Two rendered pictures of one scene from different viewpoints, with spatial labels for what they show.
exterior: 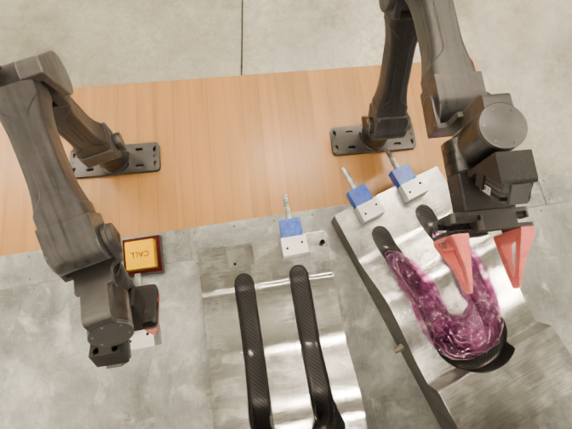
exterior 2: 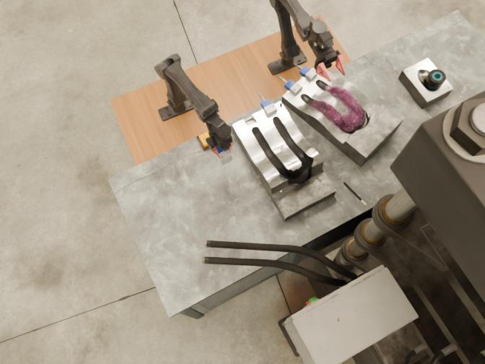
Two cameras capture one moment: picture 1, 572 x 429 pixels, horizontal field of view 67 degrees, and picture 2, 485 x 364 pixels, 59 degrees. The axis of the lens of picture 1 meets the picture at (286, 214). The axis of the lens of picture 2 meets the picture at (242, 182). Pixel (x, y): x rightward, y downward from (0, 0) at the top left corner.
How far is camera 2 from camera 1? 1.26 m
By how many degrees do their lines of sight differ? 6
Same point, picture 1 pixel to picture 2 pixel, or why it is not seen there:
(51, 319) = (179, 177)
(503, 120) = (319, 25)
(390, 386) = (330, 155)
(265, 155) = (243, 84)
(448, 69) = (301, 18)
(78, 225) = (206, 99)
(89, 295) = (215, 120)
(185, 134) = (204, 87)
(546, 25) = not seen: outside the picture
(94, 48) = (107, 84)
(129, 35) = (125, 70)
